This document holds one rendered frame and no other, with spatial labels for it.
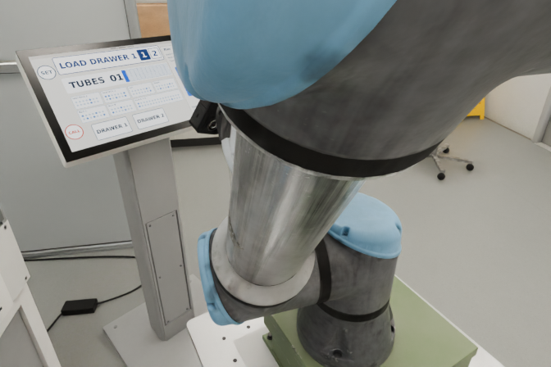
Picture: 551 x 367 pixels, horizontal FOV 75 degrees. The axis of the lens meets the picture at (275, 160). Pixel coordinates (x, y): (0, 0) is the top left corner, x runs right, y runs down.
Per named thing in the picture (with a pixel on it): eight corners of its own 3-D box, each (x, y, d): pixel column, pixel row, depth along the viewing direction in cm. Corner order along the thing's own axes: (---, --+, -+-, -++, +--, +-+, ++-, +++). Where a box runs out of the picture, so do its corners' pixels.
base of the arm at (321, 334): (353, 279, 66) (359, 237, 62) (415, 347, 54) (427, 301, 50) (280, 309, 61) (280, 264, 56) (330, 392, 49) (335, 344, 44)
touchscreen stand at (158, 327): (259, 340, 152) (252, 108, 107) (161, 423, 124) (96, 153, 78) (193, 278, 184) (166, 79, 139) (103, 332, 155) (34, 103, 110)
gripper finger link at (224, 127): (218, 129, 41) (229, 81, 47) (210, 134, 42) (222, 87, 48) (248, 151, 44) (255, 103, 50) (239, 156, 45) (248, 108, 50)
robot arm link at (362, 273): (410, 304, 49) (429, 224, 43) (318, 328, 46) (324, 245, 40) (366, 247, 60) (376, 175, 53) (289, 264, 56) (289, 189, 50)
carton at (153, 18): (179, 35, 334) (175, 2, 321) (176, 41, 305) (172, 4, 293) (133, 37, 328) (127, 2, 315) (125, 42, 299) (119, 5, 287)
